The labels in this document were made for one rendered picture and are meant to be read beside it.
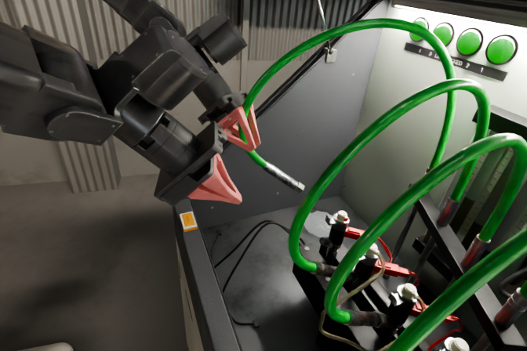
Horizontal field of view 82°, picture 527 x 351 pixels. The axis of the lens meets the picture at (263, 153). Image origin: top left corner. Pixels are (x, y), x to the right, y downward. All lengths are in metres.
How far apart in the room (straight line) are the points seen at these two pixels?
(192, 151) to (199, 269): 0.35
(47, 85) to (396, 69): 0.72
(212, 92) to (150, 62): 0.24
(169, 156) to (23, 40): 0.16
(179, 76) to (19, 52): 0.12
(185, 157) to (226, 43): 0.25
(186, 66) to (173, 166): 0.12
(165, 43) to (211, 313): 0.46
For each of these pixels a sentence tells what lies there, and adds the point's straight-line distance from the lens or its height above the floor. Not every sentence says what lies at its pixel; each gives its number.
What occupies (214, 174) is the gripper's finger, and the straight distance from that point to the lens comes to 0.36.
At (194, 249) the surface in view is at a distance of 0.69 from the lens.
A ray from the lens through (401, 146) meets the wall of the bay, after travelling 0.83.
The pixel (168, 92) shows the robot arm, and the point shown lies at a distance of 0.32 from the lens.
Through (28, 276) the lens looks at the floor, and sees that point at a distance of 2.11.
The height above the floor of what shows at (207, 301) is 0.95.
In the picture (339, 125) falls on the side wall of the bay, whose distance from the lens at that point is 0.90.
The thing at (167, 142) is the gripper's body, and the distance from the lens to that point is 0.35.
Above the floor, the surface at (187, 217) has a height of 0.96.
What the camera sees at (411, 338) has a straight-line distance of 0.32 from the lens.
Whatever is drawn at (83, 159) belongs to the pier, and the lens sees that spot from 2.38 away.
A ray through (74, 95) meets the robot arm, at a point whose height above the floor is 1.37.
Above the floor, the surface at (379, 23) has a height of 1.41.
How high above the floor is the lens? 1.47
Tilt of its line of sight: 31 degrees down
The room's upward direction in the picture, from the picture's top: 5 degrees clockwise
